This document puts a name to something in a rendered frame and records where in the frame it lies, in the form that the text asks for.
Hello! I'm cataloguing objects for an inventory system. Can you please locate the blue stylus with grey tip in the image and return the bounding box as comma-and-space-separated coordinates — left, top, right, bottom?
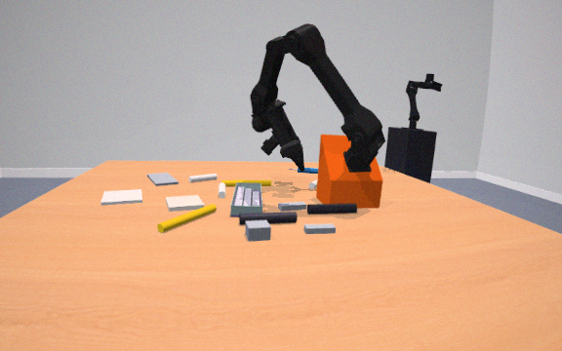
289, 168, 318, 174

